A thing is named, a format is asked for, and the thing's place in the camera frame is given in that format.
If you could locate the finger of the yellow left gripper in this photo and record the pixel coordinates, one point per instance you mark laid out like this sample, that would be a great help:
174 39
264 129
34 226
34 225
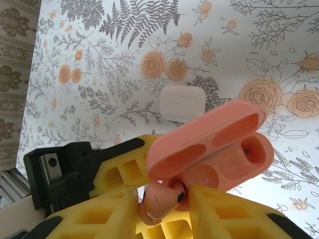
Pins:
99 183

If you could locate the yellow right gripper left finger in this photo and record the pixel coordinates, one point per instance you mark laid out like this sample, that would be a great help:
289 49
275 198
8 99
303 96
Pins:
119 224

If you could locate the pink earbud charging case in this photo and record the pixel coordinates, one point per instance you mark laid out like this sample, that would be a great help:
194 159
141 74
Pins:
199 124

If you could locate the white earbud charging case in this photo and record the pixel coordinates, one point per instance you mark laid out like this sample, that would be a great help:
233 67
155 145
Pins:
182 104

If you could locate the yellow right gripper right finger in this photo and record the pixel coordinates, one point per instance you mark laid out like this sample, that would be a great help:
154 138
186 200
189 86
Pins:
211 224

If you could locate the floral patterned table cover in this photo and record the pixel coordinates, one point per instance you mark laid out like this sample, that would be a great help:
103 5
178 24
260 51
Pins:
224 37

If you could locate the aluminium frame side rail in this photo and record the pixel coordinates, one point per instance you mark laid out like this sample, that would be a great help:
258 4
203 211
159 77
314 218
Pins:
12 186

